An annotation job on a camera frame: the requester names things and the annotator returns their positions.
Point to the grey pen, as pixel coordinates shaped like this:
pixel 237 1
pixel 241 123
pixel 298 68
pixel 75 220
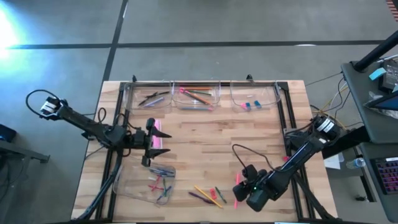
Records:
pixel 155 101

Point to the blue crayon white print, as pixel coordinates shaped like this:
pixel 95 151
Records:
pixel 164 170

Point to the black clamp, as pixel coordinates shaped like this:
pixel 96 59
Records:
pixel 249 78
pixel 134 78

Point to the navy blue crayon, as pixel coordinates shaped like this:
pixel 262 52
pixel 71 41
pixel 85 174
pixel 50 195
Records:
pixel 168 174

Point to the crumpled clear plastic bag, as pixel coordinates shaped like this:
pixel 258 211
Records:
pixel 374 95

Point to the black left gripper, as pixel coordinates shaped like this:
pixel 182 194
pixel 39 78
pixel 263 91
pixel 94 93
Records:
pixel 141 140

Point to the black metal strut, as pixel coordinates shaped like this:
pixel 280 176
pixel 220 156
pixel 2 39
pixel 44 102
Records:
pixel 348 141

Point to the green pencil pink eraser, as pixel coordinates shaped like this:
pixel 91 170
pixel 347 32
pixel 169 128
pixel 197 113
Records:
pixel 205 92

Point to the green crayon white print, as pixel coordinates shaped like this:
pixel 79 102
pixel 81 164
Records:
pixel 221 195

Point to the dark green crayon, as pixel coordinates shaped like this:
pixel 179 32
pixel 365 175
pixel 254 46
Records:
pixel 164 183

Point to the pink stapler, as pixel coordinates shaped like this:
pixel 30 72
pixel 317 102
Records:
pixel 158 143

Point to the black monitor mount pole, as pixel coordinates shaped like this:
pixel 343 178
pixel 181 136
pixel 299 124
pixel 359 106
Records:
pixel 376 51

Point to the blue pencil pink eraser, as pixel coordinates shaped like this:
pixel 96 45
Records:
pixel 196 109

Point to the black floor mat striped edge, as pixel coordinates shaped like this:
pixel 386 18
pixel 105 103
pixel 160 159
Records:
pixel 394 6

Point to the white paper sheet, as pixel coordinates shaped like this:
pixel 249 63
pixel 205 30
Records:
pixel 332 161

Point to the purple Paper Mate pen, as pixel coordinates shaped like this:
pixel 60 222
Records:
pixel 199 197

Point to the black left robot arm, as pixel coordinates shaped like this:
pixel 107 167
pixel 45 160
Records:
pixel 87 126

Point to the black aluminium table frame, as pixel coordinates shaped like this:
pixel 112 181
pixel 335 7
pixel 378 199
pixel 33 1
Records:
pixel 284 102

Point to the yellow pencil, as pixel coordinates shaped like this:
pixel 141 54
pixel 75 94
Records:
pixel 202 191

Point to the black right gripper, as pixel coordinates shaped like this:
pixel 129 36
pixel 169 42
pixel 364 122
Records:
pixel 247 177

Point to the black pen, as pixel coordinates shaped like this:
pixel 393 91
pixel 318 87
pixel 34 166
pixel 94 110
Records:
pixel 161 93
pixel 146 100

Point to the clear plastic bin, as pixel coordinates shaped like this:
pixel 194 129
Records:
pixel 133 102
pixel 267 93
pixel 177 101
pixel 130 189

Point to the dark metal stand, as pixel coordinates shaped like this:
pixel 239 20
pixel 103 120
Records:
pixel 18 149

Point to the pink pen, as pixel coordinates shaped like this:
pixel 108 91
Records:
pixel 238 179

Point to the black computer box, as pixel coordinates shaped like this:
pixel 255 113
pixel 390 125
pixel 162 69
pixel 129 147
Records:
pixel 391 76

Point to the dark grey desk top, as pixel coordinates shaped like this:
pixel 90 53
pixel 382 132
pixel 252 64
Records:
pixel 357 109
pixel 370 186

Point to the salmon red eraser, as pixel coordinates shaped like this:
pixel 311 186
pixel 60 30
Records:
pixel 213 193

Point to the clear water bottle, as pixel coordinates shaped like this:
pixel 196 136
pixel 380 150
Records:
pixel 356 163

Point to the grey crayon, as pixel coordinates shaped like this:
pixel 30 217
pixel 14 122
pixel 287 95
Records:
pixel 152 179

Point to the orange pencil pink eraser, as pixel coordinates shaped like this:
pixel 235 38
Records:
pixel 199 99
pixel 202 88

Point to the black keyboard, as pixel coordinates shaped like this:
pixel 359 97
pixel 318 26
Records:
pixel 387 175

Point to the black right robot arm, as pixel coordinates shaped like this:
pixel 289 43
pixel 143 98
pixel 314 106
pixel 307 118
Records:
pixel 295 158

